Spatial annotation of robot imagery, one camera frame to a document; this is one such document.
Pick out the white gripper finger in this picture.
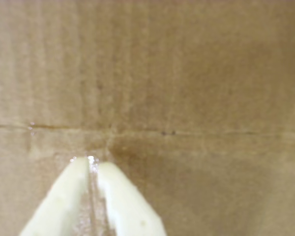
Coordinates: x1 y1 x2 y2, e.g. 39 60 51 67
19 157 89 236
97 161 167 236

